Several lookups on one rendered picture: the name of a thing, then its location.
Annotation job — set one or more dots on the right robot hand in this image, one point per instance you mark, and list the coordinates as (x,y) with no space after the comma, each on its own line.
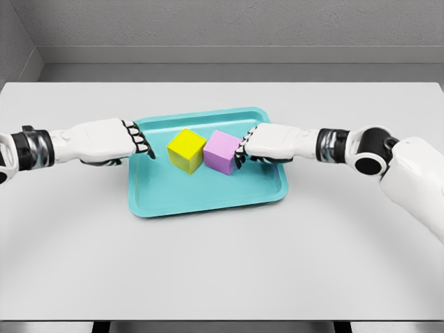
(270,138)

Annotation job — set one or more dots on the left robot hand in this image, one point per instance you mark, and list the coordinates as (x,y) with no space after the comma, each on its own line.
(104,138)

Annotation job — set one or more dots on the pink cube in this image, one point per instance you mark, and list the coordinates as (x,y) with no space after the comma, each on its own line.
(222,152)

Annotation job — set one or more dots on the yellow cube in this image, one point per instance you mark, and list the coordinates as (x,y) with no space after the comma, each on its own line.
(185,149)

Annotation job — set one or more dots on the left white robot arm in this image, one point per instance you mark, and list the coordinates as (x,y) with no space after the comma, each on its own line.
(38,147)

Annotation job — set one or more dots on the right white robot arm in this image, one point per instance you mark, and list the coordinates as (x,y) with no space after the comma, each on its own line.
(381,163)

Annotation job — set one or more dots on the teal plastic tray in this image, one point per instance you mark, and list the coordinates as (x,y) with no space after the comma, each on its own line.
(208,187)

